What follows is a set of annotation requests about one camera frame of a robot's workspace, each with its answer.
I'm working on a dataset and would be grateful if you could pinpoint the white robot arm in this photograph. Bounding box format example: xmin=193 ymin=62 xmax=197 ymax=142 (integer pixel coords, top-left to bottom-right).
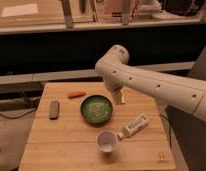
xmin=95 ymin=45 xmax=206 ymax=122

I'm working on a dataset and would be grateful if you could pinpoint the green ceramic bowl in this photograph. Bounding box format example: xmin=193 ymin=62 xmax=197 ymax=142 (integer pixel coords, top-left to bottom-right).
xmin=80 ymin=95 xmax=113 ymax=125

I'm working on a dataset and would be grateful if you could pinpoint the white ceramic cup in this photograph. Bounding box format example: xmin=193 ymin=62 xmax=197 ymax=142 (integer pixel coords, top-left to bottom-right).
xmin=96 ymin=130 xmax=118 ymax=154

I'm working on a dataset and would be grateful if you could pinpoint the cream sponge block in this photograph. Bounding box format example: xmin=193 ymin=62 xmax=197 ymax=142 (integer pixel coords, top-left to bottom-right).
xmin=121 ymin=89 xmax=125 ymax=104

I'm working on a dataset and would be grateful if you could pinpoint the white plastic bottle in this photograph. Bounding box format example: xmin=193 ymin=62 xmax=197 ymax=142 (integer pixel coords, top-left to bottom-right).
xmin=117 ymin=114 xmax=149 ymax=140

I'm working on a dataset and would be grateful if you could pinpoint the grey remote control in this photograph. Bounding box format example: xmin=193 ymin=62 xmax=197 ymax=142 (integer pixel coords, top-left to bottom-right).
xmin=49 ymin=101 xmax=59 ymax=120

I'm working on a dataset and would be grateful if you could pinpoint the black floor cable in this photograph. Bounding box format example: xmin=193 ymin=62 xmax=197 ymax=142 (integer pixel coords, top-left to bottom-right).
xmin=0 ymin=96 xmax=40 ymax=121

